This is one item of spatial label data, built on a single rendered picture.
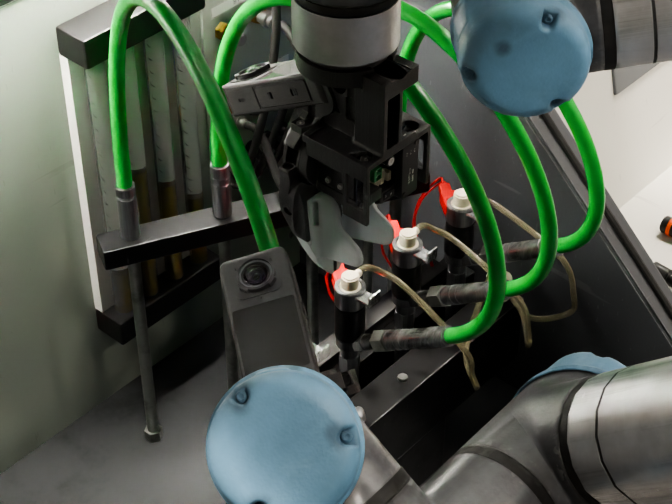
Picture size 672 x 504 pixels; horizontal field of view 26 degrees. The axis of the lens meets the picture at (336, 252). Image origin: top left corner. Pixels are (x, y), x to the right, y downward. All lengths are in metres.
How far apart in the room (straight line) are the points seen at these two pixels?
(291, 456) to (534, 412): 0.16
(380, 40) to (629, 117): 0.64
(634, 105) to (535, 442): 0.85
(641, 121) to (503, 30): 0.81
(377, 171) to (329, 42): 0.11
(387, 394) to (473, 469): 0.61
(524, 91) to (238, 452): 0.27
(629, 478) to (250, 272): 0.30
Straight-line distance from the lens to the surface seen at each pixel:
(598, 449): 0.74
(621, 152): 1.58
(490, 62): 0.82
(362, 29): 0.97
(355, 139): 1.03
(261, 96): 1.08
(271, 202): 1.39
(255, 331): 0.89
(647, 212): 1.60
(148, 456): 1.53
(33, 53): 1.30
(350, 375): 0.93
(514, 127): 1.17
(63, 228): 1.42
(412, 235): 1.32
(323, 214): 1.09
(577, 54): 0.82
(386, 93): 0.99
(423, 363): 1.40
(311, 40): 0.98
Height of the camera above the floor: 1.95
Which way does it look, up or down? 40 degrees down
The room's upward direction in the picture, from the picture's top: straight up
